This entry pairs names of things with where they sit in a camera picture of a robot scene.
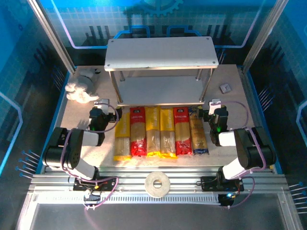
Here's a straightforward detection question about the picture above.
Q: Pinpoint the blue brown spaghetti bag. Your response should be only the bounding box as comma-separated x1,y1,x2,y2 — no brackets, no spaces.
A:
188,106,209,156

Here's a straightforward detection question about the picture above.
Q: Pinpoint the red spaghetti bag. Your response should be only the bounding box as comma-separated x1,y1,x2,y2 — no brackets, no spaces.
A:
129,106,147,158
173,107,193,156

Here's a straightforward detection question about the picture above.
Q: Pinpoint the yellow spaghetti bag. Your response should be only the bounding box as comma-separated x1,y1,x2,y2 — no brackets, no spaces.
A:
159,108,178,159
145,106,161,158
113,111,132,161

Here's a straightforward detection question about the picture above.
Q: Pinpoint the white two-tier shelf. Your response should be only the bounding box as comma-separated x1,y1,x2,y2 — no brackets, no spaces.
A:
104,36,219,107

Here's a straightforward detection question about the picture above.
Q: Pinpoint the small grey square block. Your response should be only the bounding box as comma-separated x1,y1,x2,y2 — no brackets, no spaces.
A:
219,83,233,94

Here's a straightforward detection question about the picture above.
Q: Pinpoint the white plush toy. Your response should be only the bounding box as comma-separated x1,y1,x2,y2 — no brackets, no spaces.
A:
65,68,101,104

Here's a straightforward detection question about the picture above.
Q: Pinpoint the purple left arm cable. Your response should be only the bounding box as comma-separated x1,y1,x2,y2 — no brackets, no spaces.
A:
61,103,120,211

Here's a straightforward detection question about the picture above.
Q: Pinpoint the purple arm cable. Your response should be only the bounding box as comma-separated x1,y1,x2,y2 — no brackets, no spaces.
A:
220,100,267,209
61,103,120,211

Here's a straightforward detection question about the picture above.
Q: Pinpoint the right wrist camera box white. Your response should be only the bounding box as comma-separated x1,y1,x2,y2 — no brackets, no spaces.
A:
208,98,223,115

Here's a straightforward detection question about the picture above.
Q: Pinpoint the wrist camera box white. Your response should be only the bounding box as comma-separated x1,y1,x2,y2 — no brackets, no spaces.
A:
94,99,110,113
208,98,223,115

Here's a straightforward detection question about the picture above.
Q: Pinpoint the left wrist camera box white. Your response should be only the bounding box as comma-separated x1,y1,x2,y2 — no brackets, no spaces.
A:
94,99,110,113

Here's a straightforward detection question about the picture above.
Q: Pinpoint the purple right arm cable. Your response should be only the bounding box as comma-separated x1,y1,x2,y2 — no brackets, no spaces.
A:
220,100,267,209

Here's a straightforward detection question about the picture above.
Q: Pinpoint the aluminium rail frame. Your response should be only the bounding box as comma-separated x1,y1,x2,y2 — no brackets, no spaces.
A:
28,166,288,194

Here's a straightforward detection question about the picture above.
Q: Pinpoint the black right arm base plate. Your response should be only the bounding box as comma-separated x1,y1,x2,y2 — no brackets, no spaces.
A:
200,175,245,192

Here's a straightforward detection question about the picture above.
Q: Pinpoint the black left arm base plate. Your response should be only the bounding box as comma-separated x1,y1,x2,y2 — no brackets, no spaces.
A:
72,176,116,192

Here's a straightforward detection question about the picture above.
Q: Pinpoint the white tape ring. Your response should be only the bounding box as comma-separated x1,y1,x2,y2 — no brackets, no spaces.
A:
144,171,171,198

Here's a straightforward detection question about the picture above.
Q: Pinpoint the white slotted cable duct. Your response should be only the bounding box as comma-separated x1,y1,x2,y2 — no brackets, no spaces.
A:
35,193,220,205

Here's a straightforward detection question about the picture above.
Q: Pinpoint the aluminium corner post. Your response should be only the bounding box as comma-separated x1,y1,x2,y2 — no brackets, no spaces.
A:
28,0,77,74
241,0,289,74

